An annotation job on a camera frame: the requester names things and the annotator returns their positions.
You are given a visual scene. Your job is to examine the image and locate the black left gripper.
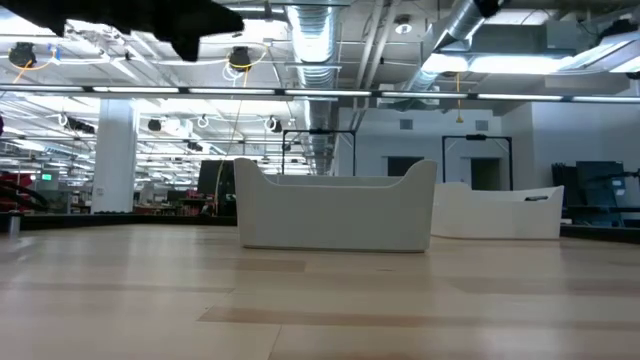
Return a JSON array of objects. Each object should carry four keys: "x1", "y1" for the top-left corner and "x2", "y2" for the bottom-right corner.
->
[{"x1": 0, "y1": 0, "x2": 246, "y2": 62}]

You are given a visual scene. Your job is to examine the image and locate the overhead light bar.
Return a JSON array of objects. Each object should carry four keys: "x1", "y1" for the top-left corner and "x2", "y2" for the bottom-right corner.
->
[{"x1": 0, "y1": 83, "x2": 640, "y2": 105}]

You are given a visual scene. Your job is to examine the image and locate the white building column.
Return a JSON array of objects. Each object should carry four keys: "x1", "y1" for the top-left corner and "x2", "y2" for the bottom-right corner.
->
[{"x1": 90, "y1": 97, "x2": 140, "y2": 215}]

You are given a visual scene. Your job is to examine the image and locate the white plastic bin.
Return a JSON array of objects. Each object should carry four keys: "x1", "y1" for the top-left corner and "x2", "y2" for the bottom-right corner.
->
[
  {"x1": 233, "y1": 157, "x2": 439, "y2": 254},
  {"x1": 430, "y1": 181, "x2": 566, "y2": 241}
]

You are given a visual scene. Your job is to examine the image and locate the shelf with red bins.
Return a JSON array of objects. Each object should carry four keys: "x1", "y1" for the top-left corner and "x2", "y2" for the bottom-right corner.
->
[{"x1": 0, "y1": 169, "x2": 50, "y2": 212}]

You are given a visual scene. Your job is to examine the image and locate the black equipment rack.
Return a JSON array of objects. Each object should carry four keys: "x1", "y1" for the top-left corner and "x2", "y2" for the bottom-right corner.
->
[{"x1": 550, "y1": 159, "x2": 640, "y2": 227}]

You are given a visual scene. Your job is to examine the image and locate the black ceiling cable reel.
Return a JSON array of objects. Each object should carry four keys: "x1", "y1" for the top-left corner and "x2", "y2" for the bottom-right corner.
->
[
  {"x1": 473, "y1": 0, "x2": 502, "y2": 19},
  {"x1": 228, "y1": 45, "x2": 253, "y2": 72},
  {"x1": 7, "y1": 41, "x2": 39, "y2": 69},
  {"x1": 598, "y1": 18, "x2": 637, "y2": 42}
]

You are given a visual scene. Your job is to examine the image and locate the yellow hanging cable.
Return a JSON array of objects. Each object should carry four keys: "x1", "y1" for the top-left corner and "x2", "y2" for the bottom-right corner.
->
[
  {"x1": 453, "y1": 72, "x2": 465, "y2": 125},
  {"x1": 213, "y1": 67, "x2": 250, "y2": 214}
]

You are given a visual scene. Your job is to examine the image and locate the silver round air duct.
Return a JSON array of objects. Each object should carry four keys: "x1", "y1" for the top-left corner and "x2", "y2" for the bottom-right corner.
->
[
  {"x1": 285, "y1": 0, "x2": 342, "y2": 176},
  {"x1": 394, "y1": 0, "x2": 489, "y2": 109}
]

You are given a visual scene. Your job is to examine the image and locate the silver post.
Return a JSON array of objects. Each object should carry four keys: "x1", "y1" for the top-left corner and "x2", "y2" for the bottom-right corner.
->
[{"x1": 6, "y1": 211, "x2": 23, "y2": 239}]

